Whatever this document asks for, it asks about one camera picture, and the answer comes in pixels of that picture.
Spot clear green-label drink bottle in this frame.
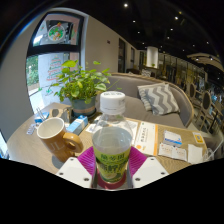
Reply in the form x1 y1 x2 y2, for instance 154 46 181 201
91 90 134 186

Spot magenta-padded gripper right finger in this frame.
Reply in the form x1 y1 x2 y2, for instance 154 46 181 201
127 145 170 189

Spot window with painted decorations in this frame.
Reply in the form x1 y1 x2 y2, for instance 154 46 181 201
25 12 84 114

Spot small white blue box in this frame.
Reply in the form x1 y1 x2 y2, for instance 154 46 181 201
162 130 183 148

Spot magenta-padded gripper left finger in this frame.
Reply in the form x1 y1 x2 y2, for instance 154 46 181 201
56 145 99 189

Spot tan ceramic mug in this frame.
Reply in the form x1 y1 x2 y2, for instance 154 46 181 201
36 116 84 163

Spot white paper napkin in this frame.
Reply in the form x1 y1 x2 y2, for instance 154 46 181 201
187 143 204 165

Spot blue white tissue packet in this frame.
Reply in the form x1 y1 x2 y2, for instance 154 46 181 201
34 111 50 125

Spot blister pill pack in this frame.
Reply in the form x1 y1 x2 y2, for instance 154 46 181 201
26 123 38 136

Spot white orange flat box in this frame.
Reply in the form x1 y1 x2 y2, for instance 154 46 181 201
134 121 160 157

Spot printed white paper sheet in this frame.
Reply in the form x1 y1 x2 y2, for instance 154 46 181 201
84 118 140 145

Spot clear plastic cup with straw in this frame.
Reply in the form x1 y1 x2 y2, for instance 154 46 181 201
202 139 224 163

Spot grey curved sofa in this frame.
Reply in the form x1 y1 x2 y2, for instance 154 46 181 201
106 72 196 129

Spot brown cardboard sheet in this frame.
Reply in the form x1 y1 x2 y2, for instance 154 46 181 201
49 106 73 124

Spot ceiling spot lights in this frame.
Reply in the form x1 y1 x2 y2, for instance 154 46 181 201
121 2 214 46

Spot grey white chevron cushion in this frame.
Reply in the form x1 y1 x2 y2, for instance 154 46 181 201
137 82 181 116

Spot white sachet strip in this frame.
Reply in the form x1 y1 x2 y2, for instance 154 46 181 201
158 142 188 162

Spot blue white small carton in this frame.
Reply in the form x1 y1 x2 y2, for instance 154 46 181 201
65 114 90 136

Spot green potted plant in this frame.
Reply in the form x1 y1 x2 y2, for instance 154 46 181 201
49 59 113 118

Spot yellow card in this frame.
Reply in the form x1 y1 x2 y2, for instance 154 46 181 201
192 132 205 145

